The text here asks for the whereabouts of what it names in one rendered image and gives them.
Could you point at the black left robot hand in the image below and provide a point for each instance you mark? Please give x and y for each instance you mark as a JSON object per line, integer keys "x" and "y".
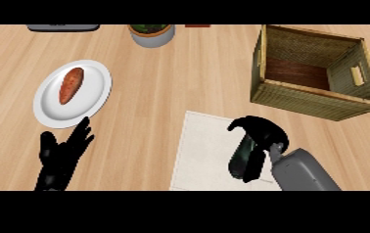
{"x": 58, "y": 158}

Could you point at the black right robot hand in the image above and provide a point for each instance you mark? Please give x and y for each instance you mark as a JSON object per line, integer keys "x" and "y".
{"x": 263, "y": 134}

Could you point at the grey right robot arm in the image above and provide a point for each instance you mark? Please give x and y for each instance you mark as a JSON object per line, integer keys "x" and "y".
{"x": 301, "y": 170}

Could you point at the white placemat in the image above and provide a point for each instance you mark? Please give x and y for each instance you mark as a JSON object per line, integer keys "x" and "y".
{"x": 207, "y": 152}

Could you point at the green wicker basket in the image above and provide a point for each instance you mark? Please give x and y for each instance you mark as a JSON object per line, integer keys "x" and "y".
{"x": 313, "y": 73}

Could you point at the white oval plate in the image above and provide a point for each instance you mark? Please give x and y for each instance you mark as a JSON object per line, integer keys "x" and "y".
{"x": 73, "y": 93}

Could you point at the orange sweet potato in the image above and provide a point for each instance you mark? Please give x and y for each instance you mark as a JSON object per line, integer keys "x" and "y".
{"x": 71, "y": 85}

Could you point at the red brown object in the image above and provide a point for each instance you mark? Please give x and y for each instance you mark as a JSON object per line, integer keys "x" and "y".
{"x": 198, "y": 25}

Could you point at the grey potted plant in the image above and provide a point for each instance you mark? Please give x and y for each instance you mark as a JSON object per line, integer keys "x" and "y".
{"x": 151, "y": 34}

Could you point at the dark grey appliance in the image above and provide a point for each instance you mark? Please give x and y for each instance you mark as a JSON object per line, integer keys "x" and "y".
{"x": 63, "y": 27}

